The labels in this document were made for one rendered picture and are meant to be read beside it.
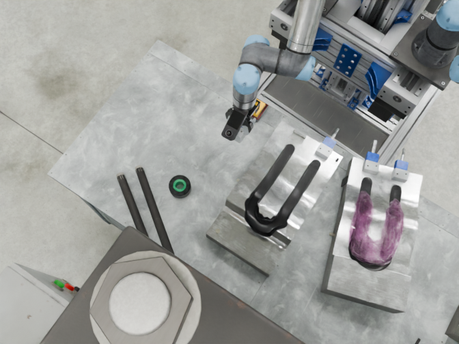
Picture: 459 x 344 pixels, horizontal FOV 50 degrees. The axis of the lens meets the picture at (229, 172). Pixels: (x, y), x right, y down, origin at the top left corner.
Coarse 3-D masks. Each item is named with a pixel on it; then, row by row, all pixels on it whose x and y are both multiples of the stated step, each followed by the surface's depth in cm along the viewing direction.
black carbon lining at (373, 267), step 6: (366, 180) 177; (366, 186) 177; (396, 186) 176; (396, 192) 176; (390, 198) 175; (396, 198) 175; (348, 246) 167; (354, 258) 167; (360, 264) 161; (366, 264) 166; (372, 264) 166; (372, 270) 161; (378, 270) 160
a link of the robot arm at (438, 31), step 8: (448, 0) 155; (456, 0) 153; (440, 8) 157; (448, 8) 153; (456, 8) 152; (440, 16) 155; (448, 16) 152; (456, 16) 151; (432, 24) 160; (440, 24) 155; (448, 24) 153; (456, 24) 151; (432, 32) 161; (440, 32) 157; (448, 32) 155; (456, 32) 154; (432, 40) 162; (440, 40) 160; (448, 40) 158; (456, 40) 158
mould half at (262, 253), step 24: (312, 144) 177; (264, 168) 174; (288, 168) 174; (240, 192) 166; (288, 192) 171; (312, 192) 172; (240, 216) 170; (264, 216) 164; (216, 240) 168; (240, 240) 168; (264, 240) 168; (288, 240) 163; (264, 264) 166
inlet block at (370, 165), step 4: (372, 148) 180; (368, 152) 179; (372, 152) 180; (368, 156) 178; (372, 156) 178; (376, 156) 178; (368, 160) 176; (372, 160) 178; (376, 160) 178; (364, 164) 177; (368, 164) 176; (372, 164) 176; (376, 164) 176; (364, 168) 175; (368, 168) 175; (372, 168) 175; (376, 168) 175; (368, 172) 177; (372, 172) 176; (376, 172) 175
